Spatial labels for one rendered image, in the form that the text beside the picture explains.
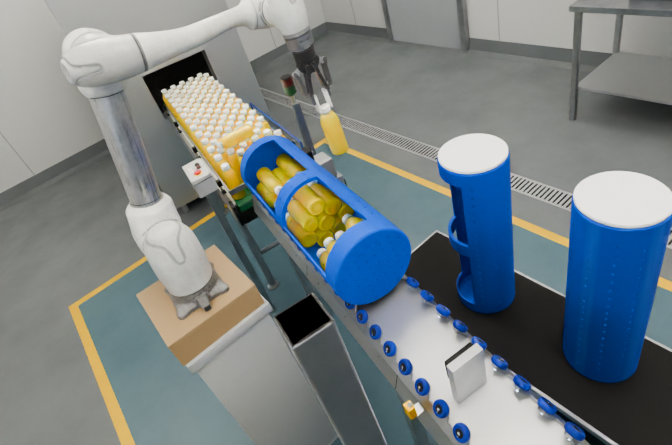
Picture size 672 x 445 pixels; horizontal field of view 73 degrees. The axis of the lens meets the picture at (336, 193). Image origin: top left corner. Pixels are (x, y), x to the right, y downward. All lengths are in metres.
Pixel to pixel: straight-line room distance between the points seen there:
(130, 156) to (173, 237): 0.29
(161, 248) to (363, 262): 0.60
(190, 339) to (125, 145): 0.63
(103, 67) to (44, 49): 4.64
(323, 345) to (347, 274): 0.82
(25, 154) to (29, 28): 1.35
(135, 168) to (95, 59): 0.40
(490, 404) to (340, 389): 0.74
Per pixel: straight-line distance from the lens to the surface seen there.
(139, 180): 1.56
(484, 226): 2.01
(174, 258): 1.46
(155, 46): 1.32
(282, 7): 1.47
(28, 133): 6.05
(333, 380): 0.64
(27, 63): 5.92
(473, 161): 1.88
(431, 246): 2.80
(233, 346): 1.65
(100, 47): 1.30
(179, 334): 1.54
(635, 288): 1.84
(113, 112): 1.49
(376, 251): 1.40
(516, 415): 1.34
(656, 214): 1.67
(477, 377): 1.32
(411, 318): 1.51
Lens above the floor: 2.13
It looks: 36 degrees down
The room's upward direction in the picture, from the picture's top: 18 degrees counter-clockwise
